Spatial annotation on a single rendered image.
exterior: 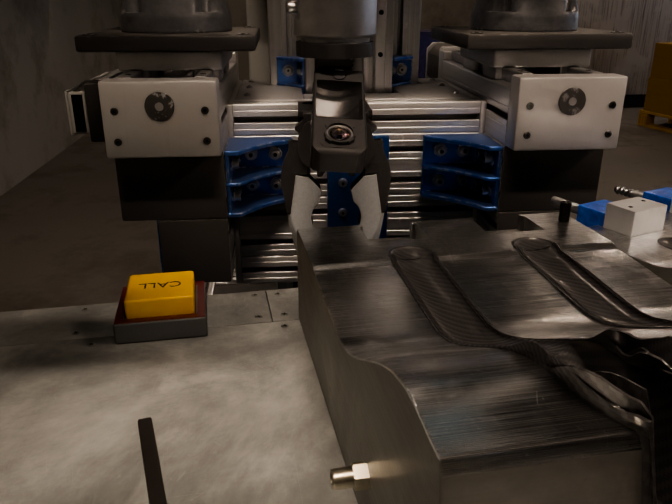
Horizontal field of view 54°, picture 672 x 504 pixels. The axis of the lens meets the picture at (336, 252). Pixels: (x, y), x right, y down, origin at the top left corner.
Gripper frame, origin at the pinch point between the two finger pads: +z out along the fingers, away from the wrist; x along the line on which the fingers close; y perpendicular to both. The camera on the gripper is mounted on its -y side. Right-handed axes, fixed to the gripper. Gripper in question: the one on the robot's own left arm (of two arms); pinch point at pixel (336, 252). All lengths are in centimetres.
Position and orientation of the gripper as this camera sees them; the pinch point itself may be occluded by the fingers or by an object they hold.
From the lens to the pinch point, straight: 65.5
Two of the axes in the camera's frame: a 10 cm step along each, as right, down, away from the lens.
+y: -0.5, -3.7, 9.3
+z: 0.0, 9.3, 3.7
